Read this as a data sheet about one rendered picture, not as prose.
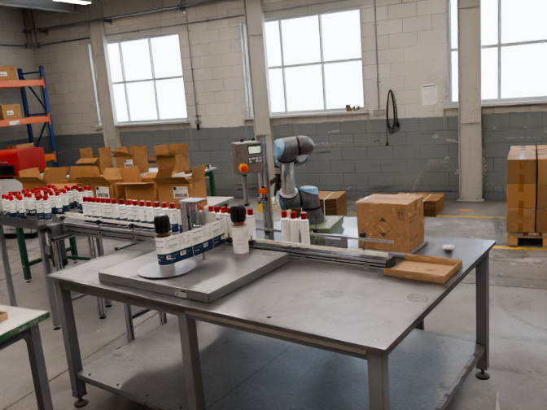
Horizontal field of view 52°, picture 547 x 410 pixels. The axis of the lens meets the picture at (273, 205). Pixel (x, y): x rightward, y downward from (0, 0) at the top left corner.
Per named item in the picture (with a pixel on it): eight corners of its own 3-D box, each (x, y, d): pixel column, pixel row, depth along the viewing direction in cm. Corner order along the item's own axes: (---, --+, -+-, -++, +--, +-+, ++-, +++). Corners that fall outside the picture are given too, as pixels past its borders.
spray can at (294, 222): (289, 247, 321) (286, 212, 316) (294, 245, 325) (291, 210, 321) (297, 248, 318) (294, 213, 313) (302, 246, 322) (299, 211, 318)
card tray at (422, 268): (384, 275, 277) (383, 268, 276) (404, 260, 297) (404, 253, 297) (444, 284, 259) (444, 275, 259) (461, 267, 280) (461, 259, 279)
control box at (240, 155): (234, 173, 342) (230, 142, 338) (260, 170, 347) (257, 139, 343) (238, 176, 332) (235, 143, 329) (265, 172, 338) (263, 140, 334)
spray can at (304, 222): (299, 248, 317) (296, 213, 312) (304, 246, 321) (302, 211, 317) (307, 250, 314) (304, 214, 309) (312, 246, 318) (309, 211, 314)
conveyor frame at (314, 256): (159, 241, 379) (158, 233, 378) (170, 237, 388) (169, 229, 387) (387, 270, 284) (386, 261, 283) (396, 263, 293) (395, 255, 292)
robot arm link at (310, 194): (321, 207, 359) (319, 185, 356) (301, 210, 358) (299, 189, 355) (318, 202, 371) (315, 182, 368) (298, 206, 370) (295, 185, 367)
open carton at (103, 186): (76, 211, 533) (71, 172, 526) (107, 201, 574) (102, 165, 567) (110, 211, 518) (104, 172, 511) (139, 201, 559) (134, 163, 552)
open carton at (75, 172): (43, 211, 551) (37, 173, 544) (73, 201, 592) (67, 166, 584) (74, 211, 538) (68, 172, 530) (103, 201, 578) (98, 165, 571)
